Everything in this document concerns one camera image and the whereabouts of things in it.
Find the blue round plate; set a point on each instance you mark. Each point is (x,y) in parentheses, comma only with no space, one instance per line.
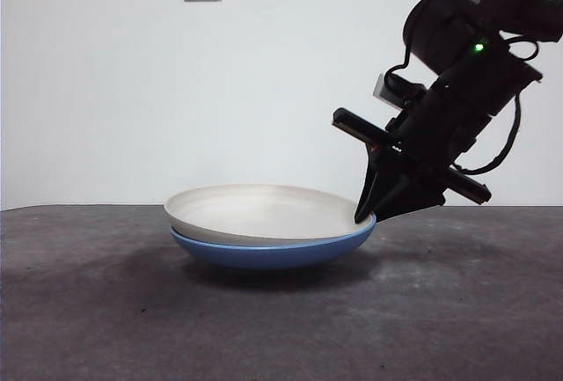
(272,255)

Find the white round plate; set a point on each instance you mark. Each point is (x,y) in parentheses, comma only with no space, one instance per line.
(259,214)

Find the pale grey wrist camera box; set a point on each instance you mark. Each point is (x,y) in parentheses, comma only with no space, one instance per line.
(383,93)

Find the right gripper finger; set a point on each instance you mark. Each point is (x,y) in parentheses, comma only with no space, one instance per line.
(374,183)
(413,202)

